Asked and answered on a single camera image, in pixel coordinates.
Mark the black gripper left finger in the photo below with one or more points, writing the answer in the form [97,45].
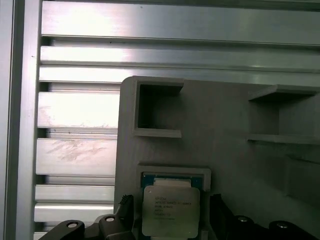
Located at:
[110,230]

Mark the grey parts rack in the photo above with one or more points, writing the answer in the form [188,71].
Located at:
[212,140]

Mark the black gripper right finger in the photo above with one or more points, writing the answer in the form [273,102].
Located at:
[250,231]

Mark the silver CPU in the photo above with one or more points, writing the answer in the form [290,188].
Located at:
[170,212]

